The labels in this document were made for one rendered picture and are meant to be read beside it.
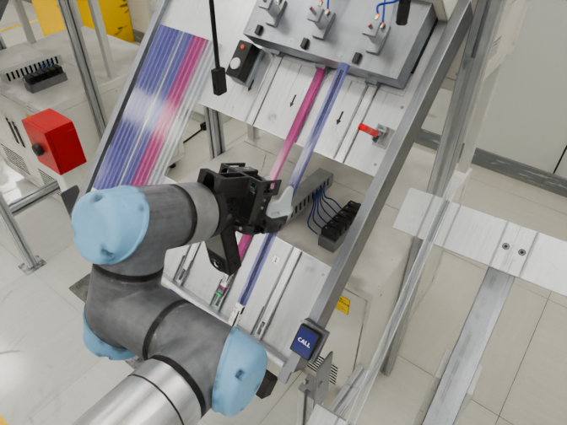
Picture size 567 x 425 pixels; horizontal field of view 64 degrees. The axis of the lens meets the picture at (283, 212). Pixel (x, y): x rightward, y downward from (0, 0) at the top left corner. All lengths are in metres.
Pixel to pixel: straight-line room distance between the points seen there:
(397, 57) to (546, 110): 1.79
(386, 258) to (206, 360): 0.82
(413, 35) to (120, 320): 0.62
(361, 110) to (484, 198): 1.73
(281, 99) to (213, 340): 0.60
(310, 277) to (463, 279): 1.30
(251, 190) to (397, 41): 0.38
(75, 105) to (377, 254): 1.39
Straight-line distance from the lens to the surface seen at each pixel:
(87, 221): 0.48
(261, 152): 1.54
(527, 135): 2.62
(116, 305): 0.51
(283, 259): 0.87
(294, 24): 0.92
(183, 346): 0.45
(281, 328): 0.88
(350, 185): 1.41
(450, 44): 0.87
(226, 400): 0.45
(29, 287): 2.18
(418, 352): 1.80
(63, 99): 2.06
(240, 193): 0.60
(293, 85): 0.94
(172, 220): 0.50
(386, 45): 0.83
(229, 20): 1.09
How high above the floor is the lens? 1.48
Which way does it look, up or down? 41 degrees down
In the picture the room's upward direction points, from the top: straight up
